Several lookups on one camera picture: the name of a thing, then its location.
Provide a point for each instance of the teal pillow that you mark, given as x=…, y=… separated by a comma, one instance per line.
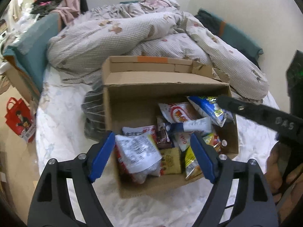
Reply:
x=231, y=35

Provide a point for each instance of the white rice cake pack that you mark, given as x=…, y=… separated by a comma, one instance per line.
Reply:
x=181, y=132

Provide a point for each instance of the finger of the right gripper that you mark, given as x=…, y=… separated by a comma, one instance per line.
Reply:
x=284, y=124

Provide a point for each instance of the red shopping bag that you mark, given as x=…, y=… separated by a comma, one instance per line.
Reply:
x=19, y=119

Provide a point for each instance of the person right hand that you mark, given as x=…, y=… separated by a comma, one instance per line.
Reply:
x=274, y=177

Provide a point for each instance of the white red shrimp cracker bag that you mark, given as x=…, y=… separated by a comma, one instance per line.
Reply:
x=178, y=112

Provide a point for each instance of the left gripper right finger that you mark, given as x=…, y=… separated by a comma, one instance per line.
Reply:
x=240, y=195

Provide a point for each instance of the brown cardboard box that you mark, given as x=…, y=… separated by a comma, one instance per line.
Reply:
x=133, y=87

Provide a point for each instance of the floral quilted duvet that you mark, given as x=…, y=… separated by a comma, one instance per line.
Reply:
x=148, y=28

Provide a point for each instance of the grey striped cloth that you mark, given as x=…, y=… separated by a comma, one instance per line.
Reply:
x=93, y=109

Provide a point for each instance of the teal cushion on box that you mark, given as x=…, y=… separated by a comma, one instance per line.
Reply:
x=29, y=54

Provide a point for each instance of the orange yellow snack bag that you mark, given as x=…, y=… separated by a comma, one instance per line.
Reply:
x=170, y=162

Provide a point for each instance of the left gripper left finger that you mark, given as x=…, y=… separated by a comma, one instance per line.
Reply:
x=51, y=203

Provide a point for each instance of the white bed sheet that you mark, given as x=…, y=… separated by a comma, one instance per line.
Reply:
x=60, y=135

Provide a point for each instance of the red cartoon face candy bag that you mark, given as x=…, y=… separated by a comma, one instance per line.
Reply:
x=214, y=140

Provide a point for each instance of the yellow green snack bag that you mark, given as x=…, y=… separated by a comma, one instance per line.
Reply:
x=192, y=168

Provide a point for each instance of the blue angel snack bag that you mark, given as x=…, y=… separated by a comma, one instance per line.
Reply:
x=207, y=106

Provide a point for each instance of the red white printed snack bag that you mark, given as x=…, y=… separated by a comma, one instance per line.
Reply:
x=137, y=154

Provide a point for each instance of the pink hanging cloth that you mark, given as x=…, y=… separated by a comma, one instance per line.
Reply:
x=68, y=10

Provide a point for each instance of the yellow bear candy bar pack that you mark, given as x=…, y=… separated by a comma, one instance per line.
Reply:
x=163, y=140

